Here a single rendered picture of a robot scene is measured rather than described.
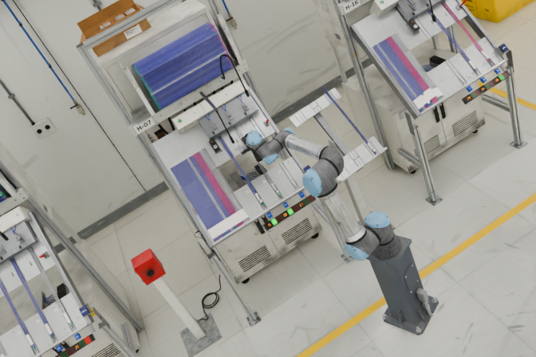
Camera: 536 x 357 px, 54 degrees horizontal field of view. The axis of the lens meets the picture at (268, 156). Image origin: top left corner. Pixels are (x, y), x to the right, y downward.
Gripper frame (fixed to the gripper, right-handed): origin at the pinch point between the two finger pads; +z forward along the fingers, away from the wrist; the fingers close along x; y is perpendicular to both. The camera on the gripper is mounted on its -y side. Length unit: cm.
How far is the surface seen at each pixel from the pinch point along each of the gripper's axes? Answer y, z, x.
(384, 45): 13, 12, -107
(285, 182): -26.2, 6.3, -7.1
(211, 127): 23.5, 9.4, 12.4
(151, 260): -24, 12, 81
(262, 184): -20.3, 7.4, 5.0
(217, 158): 6.8, 12.4, 18.7
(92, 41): 90, -23, 44
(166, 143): 31, 17, 39
